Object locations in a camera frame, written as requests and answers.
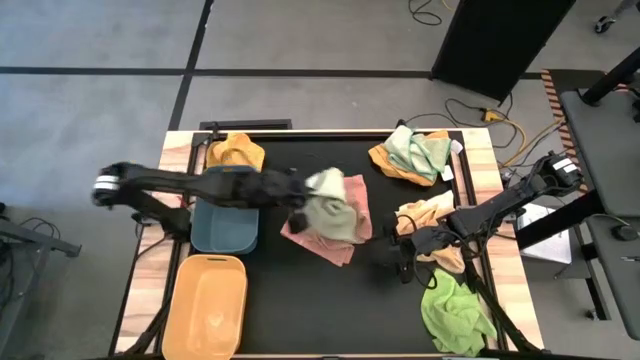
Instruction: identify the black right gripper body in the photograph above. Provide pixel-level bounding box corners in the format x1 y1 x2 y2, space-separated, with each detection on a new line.
409 223 454 259

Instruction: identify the black desk beam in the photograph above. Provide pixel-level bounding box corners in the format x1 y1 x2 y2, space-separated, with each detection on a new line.
578 46 640 107

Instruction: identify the black chair wheel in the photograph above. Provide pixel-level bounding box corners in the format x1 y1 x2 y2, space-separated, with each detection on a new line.
593 15 617 35

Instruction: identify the sage green towel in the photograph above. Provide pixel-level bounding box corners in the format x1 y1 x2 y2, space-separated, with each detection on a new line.
298 167 360 245

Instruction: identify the white paper sheet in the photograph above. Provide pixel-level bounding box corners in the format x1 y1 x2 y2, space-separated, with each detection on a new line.
513 201 574 266

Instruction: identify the yellow cable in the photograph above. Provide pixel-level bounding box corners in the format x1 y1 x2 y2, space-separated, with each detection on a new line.
492 112 566 169

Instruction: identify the black computer mouse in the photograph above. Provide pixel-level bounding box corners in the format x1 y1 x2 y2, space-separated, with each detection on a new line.
611 224 640 243

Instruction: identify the yellow towel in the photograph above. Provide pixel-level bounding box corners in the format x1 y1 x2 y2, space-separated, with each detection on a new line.
205 131 267 173

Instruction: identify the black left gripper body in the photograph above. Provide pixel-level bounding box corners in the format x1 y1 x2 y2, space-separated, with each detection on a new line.
233 168 310 211

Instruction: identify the tan wooden object at edge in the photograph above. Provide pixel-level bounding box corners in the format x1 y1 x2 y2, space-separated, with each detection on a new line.
160 253 249 360

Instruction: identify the black room partition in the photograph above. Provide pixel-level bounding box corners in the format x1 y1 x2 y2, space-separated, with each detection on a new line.
430 0 578 104

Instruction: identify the peach towel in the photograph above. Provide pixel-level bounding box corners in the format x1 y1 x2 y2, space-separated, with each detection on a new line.
394 189 467 276

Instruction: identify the lime green towel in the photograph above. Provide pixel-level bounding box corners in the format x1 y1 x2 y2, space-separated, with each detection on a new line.
419 267 499 358

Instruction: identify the pink towel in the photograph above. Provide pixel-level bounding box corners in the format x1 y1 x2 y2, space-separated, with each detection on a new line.
279 173 374 268

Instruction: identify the black table mat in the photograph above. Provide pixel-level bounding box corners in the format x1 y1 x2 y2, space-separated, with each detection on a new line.
186 130 497 357

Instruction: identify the orange towel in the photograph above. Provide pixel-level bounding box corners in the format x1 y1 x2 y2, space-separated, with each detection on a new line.
368 129 452 188

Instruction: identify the blue-grey plastic basket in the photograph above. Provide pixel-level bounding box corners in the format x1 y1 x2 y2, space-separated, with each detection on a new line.
189 165 261 256

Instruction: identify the mint green towel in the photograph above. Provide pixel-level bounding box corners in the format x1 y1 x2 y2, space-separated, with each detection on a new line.
383 124 453 184

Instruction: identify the black floor cable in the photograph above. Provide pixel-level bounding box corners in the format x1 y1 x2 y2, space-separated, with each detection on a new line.
407 0 444 27

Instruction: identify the grey desk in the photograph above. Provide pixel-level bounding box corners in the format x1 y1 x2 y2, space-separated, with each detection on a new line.
558 88 640 342

